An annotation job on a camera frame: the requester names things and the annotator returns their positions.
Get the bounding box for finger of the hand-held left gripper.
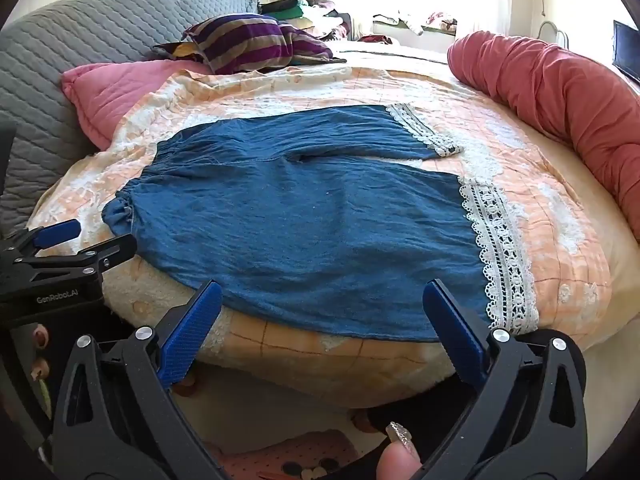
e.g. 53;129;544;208
30;232;138;281
0;219;82;267

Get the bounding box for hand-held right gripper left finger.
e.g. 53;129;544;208
52;281;232;480

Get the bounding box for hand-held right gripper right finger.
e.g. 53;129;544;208
415;279;589;480

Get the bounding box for blue pants with lace trim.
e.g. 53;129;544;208
101;102;541;343

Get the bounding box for person's left hand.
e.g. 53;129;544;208
27;324;51;383

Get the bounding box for person's right hand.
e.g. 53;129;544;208
377;421;426;480

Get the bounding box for orange and white blanket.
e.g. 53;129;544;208
27;62;615;408

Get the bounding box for pink quilted pillow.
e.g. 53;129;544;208
61;59;213;151

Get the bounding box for pink cartoon floor mat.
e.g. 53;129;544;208
187;360;426;480

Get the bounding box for cream bed sheet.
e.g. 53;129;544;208
330;37;640;346

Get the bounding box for grey quilted headboard cover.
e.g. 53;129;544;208
0;0;261;233

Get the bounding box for purple striped cloth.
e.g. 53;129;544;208
152;14;346;75

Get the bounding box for red rolled duvet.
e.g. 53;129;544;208
446;31;640;246

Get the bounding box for clothes on windowsill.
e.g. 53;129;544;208
372;7;458;37

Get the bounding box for pile of clothes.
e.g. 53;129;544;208
257;0;356;41

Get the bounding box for black monitor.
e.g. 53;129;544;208
612;20;640;83

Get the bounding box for metal tube frame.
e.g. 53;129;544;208
537;20;571;47

